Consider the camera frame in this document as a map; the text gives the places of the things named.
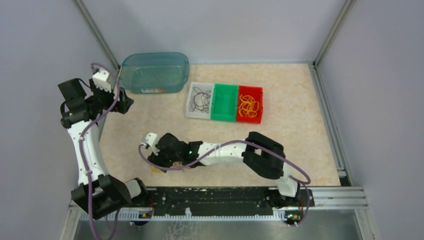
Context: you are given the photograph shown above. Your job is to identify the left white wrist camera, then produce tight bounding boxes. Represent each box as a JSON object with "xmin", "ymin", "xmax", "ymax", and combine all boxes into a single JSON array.
[{"xmin": 92, "ymin": 68, "xmax": 113, "ymax": 93}]

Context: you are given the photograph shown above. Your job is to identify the purple wires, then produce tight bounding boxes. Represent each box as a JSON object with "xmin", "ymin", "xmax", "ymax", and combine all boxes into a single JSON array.
[{"xmin": 189, "ymin": 86, "xmax": 212, "ymax": 114}]

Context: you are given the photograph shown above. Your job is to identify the white slotted cable duct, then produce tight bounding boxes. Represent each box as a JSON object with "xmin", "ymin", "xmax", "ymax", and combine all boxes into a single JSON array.
[{"xmin": 79, "ymin": 209, "xmax": 289, "ymax": 222}]

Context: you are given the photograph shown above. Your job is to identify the blue transparent plastic tub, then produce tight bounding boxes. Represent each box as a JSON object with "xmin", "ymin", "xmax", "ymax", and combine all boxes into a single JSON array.
[{"xmin": 118, "ymin": 52, "xmax": 190, "ymax": 94}]

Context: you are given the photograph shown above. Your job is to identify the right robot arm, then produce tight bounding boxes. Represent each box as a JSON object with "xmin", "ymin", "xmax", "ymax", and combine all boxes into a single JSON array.
[{"xmin": 148, "ymin": 131, "xmax": 302, "ymax": 206}]

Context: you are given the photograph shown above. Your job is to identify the green plastic bin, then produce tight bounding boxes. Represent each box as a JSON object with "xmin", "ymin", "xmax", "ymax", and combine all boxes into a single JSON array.
[{"xmin": 210, "ymin": 83, "xmax": 239, "ymax": 122}]

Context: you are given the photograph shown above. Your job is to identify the white plastic bin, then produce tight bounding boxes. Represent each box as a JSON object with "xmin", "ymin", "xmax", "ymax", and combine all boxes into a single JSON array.
[{"xmin": 185, "ymin": 82, "xmax": 215, "ymax": 120}]

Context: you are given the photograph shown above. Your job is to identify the red plastic bin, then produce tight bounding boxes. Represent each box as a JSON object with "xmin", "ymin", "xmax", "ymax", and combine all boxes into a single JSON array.
[{"xmin": 236, "ymin": 85, "xmax": 264, "ymax": 124}]

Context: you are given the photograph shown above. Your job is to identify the yellow wires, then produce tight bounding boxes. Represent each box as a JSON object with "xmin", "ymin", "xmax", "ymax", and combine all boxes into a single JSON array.
[{"xmin": 237, "ymin": 94, "xmax": 261, "ymax": 118}]

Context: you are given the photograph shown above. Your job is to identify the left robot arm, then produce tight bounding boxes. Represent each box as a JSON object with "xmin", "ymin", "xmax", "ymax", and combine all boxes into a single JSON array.
[{"xmin": 58, "ymin": 78, "xmax": 150, "ymax": 220}]

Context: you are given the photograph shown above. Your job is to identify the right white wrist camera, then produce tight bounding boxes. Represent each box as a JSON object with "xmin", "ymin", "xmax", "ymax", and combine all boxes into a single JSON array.
[{"xmin": 141, "ymin": 132, "xmax": 161, "ymax": 156}]

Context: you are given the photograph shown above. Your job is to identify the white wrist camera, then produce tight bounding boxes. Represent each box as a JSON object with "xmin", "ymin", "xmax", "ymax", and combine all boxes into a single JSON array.
[
  {"xmin": 92, "ymin": 68, "xmax": 113, "ymax": 93},
  {"xmin": 141, "ymin": 132, "xmax": 161, "ymax": 156}
]

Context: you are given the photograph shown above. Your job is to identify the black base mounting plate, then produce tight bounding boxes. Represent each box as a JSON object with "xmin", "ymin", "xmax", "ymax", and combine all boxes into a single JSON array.
[{"xmin": 128, "ymin": 186, "xmax": 306, "ymax": 217}]

